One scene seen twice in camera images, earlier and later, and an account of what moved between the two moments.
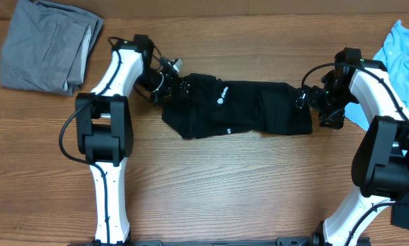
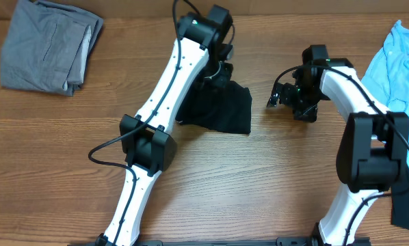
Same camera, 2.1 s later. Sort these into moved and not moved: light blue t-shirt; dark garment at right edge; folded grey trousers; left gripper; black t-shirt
Moved: left gripper; black t-shirt
Not moved: light blue t-shirt; dark garment at right edge; folded grey trousers
